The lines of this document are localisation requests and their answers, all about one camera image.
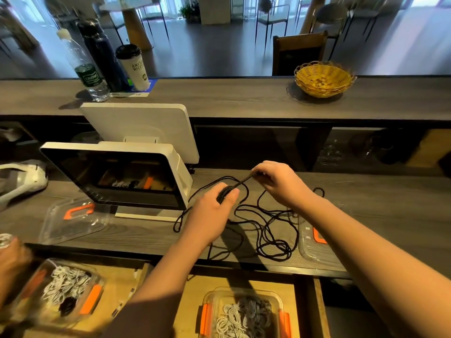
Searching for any person's right hand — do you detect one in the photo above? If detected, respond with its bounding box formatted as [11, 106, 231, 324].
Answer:
[250, 160, 315, 213]

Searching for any person's left hand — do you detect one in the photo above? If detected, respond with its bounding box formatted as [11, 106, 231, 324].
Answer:
[182, 181, 242, 248]

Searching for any black cable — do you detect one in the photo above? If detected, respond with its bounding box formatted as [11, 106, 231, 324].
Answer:
[215, 172, 256, 206]
[59, 298, 78, 316]

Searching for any bundle of black cables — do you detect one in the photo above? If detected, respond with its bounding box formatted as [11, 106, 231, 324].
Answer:
[172, 176, 327, 263]

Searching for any clear container drawer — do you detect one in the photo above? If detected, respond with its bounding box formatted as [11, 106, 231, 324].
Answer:
[197, 287, 292, 338]
[8, 258, 107, 328]

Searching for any person's right forearm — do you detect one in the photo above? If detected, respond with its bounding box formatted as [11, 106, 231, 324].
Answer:
[299, 197, 451, 338]

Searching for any person's left forearm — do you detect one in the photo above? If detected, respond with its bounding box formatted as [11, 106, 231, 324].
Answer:
[102, 236, 212, 338]

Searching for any white touchscreen monitor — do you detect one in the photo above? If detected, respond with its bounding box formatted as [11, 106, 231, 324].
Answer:
[40, 142, 193, 223]

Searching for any wooden drawer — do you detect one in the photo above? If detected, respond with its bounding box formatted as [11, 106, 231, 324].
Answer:
[141, 267, 332, 338]
[0, 253, 152, 338]

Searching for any grey wooden bar counter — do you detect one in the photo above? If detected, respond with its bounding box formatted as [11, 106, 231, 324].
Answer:
[0, 75, 451, 123]

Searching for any white customer display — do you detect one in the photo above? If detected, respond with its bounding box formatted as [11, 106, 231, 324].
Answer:
[79, 102, 200, 165]

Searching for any yellow woven basket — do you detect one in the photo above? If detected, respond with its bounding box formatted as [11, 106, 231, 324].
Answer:
[294, 61, 358, 99]

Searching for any brown wooden chair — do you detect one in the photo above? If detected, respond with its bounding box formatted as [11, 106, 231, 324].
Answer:
[272, 31, 328, 76]

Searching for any blue white notebook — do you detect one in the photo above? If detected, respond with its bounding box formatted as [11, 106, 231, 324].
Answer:
[109, 78, 157, 98]

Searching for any flat cardboard sheet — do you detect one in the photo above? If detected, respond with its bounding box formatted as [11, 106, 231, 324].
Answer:
[409, 129, 451, 169]

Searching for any white paper coffee cup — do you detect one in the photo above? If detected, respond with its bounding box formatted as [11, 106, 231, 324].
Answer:
[115, 44, 151, 92]

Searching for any black metal chair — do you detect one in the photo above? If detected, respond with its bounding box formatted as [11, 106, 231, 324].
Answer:
[311, 3, 348, 61]
[255, 0, 290, 46]
[140, 0, 170, 41]

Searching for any round wooden table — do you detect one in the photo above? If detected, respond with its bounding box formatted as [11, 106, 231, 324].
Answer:
[299, 0, 334, 36]
[99, 0, 155, 52]

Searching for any white headset device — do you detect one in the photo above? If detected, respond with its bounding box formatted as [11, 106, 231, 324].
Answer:
[0, 160, 49, 212]

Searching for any black thermos bottle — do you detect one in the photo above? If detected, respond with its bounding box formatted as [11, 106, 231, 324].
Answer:
[76, 21, 133, 93]

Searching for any clear plastic water bottle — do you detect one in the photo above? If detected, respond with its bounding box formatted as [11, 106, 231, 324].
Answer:
[56, 28, 110, 103]

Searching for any green potted plant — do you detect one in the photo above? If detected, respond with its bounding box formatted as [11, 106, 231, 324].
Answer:
[178, 3, 202, 24]

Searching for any clear lid orange handle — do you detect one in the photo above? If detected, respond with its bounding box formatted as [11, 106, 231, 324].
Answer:
[297, 204, 351, 265]
[39, 197, 114, 245]

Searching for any black coiled cable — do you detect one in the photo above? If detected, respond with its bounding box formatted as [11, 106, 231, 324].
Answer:
[59, 298, 78, 316]

